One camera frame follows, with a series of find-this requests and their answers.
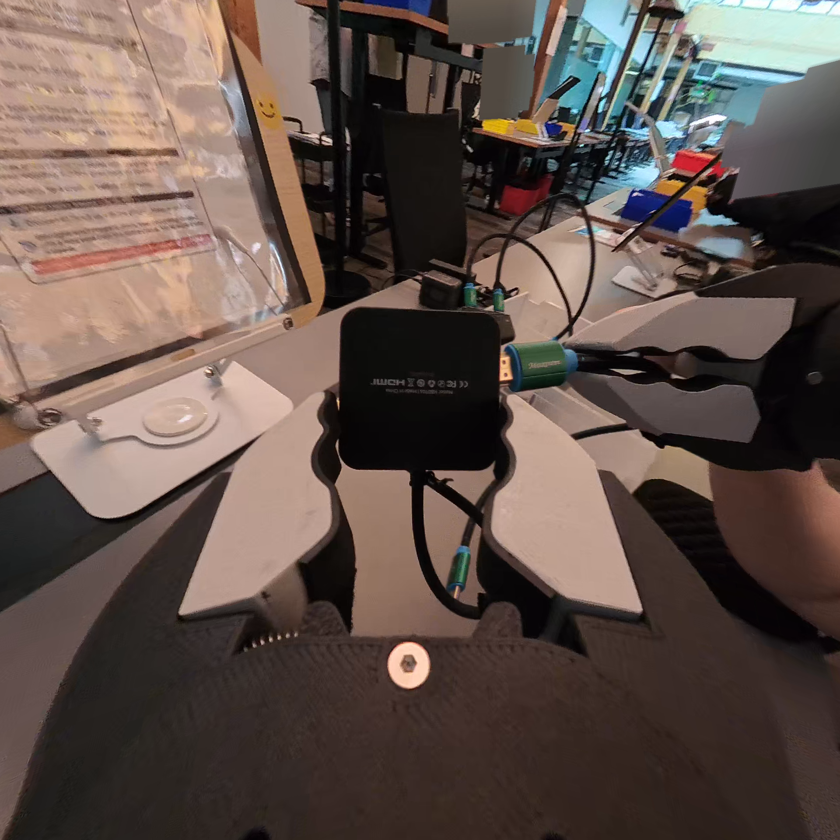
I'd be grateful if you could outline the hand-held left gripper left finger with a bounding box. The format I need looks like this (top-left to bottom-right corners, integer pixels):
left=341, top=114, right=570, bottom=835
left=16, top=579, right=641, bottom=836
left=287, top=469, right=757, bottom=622
left=177, top=390, right=355, bottom=632

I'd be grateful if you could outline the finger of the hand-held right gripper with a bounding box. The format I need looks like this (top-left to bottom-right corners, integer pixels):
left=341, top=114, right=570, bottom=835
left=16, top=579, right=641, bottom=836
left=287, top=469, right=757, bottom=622
left=570, top=367, right=765, bottom=447
left=562, top=290, right=798, bottom=371

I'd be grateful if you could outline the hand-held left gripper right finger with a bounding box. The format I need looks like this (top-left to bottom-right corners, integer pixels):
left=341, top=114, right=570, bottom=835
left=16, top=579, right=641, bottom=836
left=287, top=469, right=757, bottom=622
left=478, top=392, right=644, bottom=641

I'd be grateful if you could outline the clear plastic bin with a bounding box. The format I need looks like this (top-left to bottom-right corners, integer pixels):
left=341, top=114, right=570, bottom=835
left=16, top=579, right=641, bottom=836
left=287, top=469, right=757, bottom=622
left=505, top=289, right=664, bottom=490

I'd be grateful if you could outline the hdmi cable with green plug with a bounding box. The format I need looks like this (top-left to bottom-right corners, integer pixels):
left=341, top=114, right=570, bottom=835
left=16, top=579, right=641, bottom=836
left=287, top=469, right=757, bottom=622
left=500, top=340, right=670, bottom=395

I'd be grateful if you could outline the black hdmi switch box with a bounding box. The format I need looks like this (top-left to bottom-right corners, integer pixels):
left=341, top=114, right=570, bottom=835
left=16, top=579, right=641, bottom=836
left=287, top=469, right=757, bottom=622
left=338, top=307, right=503, bottom=472

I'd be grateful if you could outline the person's right forearm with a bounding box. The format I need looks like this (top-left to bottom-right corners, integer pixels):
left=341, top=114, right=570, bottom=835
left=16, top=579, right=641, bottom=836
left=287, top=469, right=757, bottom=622
left=710, top=459, right=840, bottom=637

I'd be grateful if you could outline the tablet on white stand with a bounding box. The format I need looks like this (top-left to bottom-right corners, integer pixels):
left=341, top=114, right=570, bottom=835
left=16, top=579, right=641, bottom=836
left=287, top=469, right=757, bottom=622
left=610, top=154, right=723, bottom=299

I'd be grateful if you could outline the white sign stand base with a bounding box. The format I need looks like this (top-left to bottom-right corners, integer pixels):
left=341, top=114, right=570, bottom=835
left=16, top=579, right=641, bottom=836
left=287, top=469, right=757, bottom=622
left=29, top=360, right=294, bottom=519

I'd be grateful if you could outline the black mesh armrest pad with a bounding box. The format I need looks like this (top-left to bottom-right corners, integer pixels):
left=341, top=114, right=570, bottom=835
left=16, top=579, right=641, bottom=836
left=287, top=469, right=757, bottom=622
left=633, top=479, right=821, bottom=651

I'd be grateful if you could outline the wide blue storage bin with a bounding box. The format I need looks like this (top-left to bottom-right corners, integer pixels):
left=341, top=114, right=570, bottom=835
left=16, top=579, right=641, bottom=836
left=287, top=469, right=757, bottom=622
left=620, top=189, right=695, bottom=232

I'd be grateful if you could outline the wooden work table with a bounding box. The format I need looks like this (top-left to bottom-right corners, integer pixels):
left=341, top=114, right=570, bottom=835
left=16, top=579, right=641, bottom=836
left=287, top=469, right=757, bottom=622
left=472, top=125, right=611, bottom=217

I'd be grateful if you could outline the black adapter box with button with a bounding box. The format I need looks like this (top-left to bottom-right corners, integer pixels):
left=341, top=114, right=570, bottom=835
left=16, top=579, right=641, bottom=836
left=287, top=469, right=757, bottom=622
left=419, top=259, right=516, bottom=339

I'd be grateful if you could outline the black office chair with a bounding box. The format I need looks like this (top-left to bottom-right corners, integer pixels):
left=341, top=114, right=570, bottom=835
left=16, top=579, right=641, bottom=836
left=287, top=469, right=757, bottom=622
left=379, top=107, right=468, bottom=277

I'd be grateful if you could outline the wooden sign board with smiley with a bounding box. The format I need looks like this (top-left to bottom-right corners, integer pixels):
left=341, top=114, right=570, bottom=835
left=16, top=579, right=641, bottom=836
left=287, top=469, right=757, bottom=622
left=220, top=26, right=327, bottom=329

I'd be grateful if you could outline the black utility cart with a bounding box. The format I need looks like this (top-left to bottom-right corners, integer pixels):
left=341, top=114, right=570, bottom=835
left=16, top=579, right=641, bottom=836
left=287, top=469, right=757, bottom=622
left=285, top=115, right=349, bottom=263

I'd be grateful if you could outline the thin black cable small plug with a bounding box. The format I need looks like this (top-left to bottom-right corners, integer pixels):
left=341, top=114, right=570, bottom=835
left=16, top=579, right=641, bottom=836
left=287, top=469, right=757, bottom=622
left=410, top=467, right=490, bottom=619

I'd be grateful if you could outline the wood-top black frame desk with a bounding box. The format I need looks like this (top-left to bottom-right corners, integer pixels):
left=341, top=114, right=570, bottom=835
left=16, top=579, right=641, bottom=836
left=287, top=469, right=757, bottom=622
left=295, top=0, right=487, bottom=263

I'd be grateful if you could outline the wooden post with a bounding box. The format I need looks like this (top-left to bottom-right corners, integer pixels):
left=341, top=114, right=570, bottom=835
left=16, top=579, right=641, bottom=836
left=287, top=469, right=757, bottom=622
left=218, top=0, right=261, bottom=50

